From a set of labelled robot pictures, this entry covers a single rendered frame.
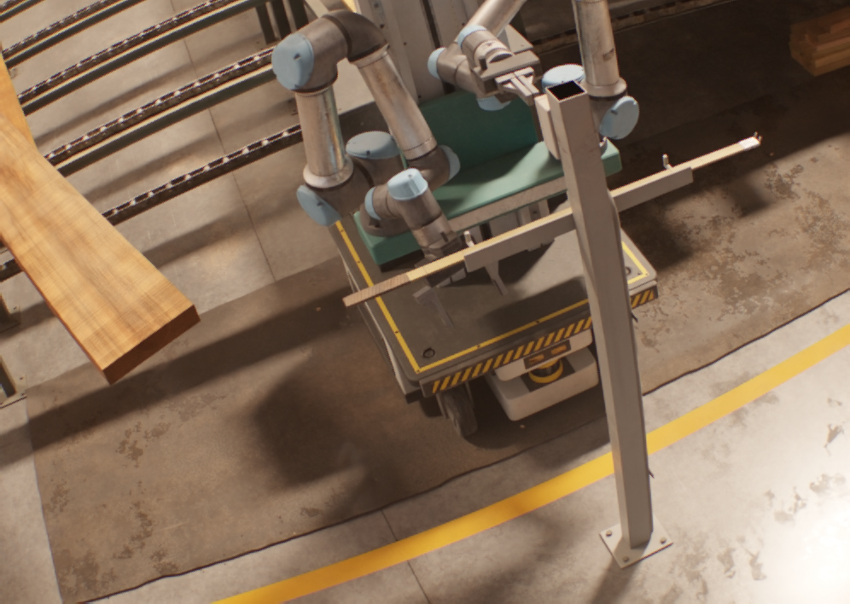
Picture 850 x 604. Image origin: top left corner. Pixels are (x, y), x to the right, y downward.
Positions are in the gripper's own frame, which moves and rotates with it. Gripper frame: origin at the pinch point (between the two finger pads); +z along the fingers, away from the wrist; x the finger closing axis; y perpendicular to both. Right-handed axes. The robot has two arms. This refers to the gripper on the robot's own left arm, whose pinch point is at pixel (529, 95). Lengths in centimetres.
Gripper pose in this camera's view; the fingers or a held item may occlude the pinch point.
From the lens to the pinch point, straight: 249.7
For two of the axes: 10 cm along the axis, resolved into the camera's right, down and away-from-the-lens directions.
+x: 9.2, -3.7, 1.4
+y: -2.1, -7.6, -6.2
